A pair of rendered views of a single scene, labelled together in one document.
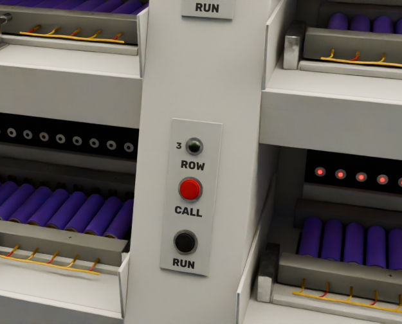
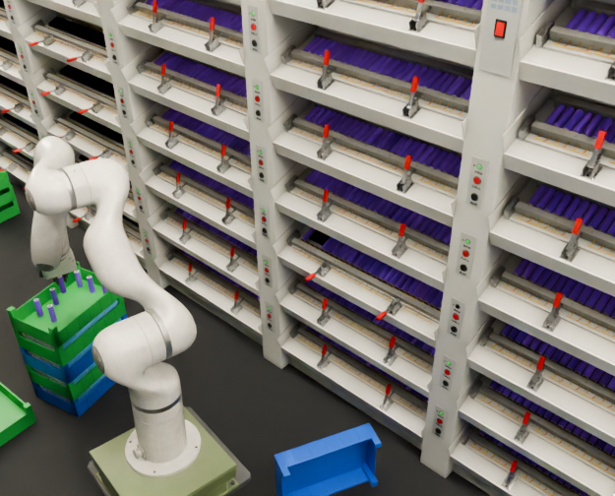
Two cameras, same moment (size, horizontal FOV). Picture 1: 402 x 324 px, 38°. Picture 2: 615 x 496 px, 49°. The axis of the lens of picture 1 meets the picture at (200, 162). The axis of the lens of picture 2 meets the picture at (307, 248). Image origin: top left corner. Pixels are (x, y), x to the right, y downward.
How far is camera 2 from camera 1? 141 cm
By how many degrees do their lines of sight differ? 38
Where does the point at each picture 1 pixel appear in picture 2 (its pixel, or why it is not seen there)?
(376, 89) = (513, 306)
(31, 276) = (411, 317)
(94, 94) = (431, 280)
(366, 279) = (516, 349)
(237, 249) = (468, 336)
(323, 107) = (494, 309)
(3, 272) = (402, 313)
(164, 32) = (451, 274)
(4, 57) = (405, 259)
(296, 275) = (495, 341)
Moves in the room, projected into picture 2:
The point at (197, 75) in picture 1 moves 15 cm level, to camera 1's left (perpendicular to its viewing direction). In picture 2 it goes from (460, 288) to (403, 271)
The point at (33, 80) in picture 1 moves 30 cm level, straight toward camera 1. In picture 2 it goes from (413, 271) to (399, 348)
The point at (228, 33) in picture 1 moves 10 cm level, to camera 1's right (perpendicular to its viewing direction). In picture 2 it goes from (468, 281) to (509, 293)
